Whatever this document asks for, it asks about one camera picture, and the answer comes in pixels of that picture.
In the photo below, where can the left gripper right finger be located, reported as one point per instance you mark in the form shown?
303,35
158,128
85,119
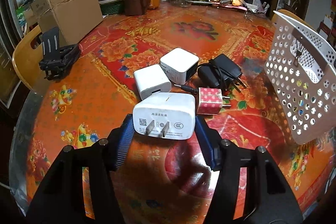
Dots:
268,196

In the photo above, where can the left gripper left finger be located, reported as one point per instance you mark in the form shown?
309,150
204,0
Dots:
60,196

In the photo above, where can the pink polka dot charger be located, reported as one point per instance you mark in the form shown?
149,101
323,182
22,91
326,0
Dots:
210,101

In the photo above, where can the large white plug charger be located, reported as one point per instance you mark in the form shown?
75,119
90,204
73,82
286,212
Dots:
166,115

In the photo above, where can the white perforated plastic basket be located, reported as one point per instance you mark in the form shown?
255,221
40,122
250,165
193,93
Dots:
301,68

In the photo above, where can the black power adapter with cable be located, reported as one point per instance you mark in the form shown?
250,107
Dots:
220,73

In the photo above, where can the white usb charger block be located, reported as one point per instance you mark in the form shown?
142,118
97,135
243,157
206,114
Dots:
151,79

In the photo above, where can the white cube charger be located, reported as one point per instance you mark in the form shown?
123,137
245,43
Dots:
179,65

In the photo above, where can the black phone stand holder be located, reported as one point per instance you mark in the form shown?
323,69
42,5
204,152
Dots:
57,61

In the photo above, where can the wooden chair left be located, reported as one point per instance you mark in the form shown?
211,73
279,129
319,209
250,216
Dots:
25,59

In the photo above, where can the wooden chair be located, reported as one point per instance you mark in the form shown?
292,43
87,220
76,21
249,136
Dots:
25,59
291,15

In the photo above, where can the red patterned tablecloth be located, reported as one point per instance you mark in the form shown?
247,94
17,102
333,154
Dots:
166,180

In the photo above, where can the wooden chair right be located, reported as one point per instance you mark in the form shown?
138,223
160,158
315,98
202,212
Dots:
291,15

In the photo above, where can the cardboard box on table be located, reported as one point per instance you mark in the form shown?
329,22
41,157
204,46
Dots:
74,18

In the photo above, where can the brown ceramic pitcher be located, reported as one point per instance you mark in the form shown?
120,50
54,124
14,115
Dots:
136,7

